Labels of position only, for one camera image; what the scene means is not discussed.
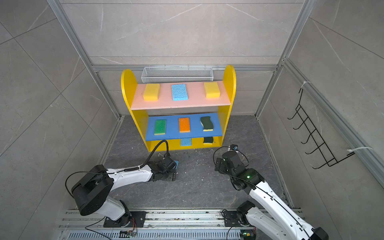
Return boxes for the white wire mesh basket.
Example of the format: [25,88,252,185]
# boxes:
[141,67,214,84]

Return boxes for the dark green curved sponge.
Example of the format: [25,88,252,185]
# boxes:
[203,137,214,145]
[201,116,214,132]

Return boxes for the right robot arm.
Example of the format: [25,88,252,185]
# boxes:
[213,148,329,240]

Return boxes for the aluminium rail base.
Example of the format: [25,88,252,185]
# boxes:
[56,208,304,240]

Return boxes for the orange sponge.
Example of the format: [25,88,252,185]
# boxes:
[179,118,191,133]

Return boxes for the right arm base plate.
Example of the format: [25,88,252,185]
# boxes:
[221,210,249,227]

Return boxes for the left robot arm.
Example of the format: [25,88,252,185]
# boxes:
[65,140,178,227]

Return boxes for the yellow shelf unit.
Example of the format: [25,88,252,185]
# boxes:
[121,65,237,152]

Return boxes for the black wire hook rack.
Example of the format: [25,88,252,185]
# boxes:
[287,89,355,170]

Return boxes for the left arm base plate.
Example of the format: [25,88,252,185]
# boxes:
[103,211,147,228]

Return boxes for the green yellow sponge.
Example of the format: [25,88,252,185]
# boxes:
[154,119,167,136]

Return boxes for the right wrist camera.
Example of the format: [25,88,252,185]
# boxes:
[230,144,239,152]

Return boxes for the light blue sponge row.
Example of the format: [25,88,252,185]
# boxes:
[181,138,192,147]

